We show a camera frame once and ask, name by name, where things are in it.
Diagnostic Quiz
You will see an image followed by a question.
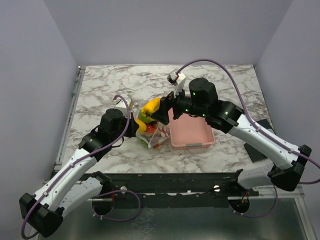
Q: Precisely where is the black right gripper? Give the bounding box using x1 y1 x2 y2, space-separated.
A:
152 81 208 125

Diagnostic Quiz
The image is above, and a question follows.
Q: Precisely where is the yellow bell pepper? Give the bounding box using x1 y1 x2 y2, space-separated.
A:
141 98 161 117

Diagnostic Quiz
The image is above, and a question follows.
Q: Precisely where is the green custard apple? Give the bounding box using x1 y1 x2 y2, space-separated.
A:
138 111 155 124

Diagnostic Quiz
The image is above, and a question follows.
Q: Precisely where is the yellow lemon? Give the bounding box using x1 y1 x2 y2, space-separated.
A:
135 119 147 134

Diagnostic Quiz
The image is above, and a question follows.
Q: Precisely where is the red watermelon slice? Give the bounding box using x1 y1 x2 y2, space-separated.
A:
145 124 158 136

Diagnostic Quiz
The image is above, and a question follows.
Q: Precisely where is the clear zip top bag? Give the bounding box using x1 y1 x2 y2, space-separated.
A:
134 102 170 149

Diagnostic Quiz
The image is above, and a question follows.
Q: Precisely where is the green grape bunch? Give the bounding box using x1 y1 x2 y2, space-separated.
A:
137 136 151 149

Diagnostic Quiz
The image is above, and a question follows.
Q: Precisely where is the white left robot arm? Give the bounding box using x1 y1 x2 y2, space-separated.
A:
19 108 139 240

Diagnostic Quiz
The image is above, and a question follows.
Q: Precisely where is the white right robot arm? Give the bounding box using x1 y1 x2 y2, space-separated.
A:
150 77 311 196

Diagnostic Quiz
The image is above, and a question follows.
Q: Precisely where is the pink perforated plastic basket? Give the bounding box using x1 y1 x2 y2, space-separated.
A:
168 109 216 150

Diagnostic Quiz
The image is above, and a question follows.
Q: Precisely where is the black pad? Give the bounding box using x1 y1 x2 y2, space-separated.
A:
243 118 275 163

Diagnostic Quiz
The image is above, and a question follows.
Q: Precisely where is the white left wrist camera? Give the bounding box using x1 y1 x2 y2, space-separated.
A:
114 97 134 117

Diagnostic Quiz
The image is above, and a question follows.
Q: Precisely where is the aluminium side rail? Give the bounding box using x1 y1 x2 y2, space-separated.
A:
54 66 86 165

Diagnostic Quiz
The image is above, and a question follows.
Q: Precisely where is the black mounting rail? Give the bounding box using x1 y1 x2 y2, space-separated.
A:
72 171 261 210

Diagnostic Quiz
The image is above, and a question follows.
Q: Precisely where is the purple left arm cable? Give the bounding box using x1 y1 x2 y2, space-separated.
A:
21 94 141 240

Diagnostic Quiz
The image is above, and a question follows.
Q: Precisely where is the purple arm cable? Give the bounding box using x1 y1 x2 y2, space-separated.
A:
21 94 141 240
176 58 320 218

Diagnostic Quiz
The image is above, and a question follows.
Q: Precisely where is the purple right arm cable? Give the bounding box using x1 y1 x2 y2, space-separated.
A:
176 58 320 218

